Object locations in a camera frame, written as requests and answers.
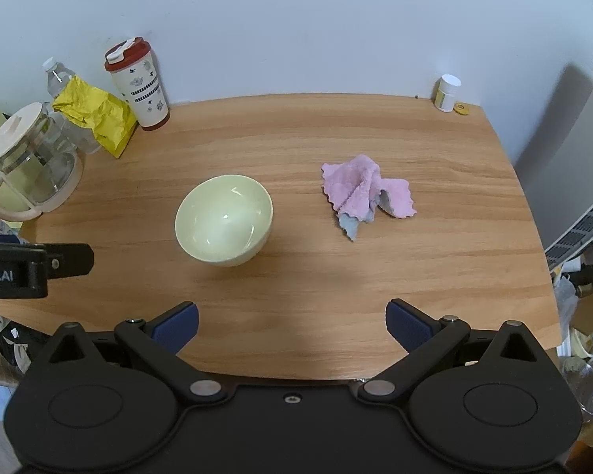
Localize clear crumpled plastic bottle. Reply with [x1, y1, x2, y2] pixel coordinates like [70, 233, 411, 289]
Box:
[559, 354, 593, 426]

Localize yellow crumpled bag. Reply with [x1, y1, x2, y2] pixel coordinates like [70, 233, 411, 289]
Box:
[52, 75, 139, 159]

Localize pale green bowl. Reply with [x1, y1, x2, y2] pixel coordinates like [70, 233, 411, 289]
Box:
[174, 174, 274, 268]

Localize pink and grey cloth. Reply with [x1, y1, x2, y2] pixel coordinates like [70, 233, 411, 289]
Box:
[321, 154, 419, 243]

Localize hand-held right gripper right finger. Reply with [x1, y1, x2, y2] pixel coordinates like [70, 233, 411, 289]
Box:
[357, 298, 549, 404]

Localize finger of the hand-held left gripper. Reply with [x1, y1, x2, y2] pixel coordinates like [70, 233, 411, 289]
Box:
[46, 243, 95, 280]

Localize white plastic bag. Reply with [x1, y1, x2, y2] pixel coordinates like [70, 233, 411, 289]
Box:
[552, 271, 582, 357]

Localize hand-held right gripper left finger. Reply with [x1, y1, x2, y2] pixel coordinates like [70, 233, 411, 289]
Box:
[40, 300, 230, 404]

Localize white ribbed appliance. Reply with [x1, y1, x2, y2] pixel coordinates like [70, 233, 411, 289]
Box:
[511, 47, 593, 270]

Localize glass pitcher with cream lid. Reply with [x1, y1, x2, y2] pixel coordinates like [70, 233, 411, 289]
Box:
[0, 102, 85, 222]

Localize clear plastic water bottle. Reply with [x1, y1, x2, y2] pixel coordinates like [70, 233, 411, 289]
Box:
[42, 57, 102, 155]

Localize black and white strap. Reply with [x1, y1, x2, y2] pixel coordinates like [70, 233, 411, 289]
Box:
[0, 322, 50, 374]

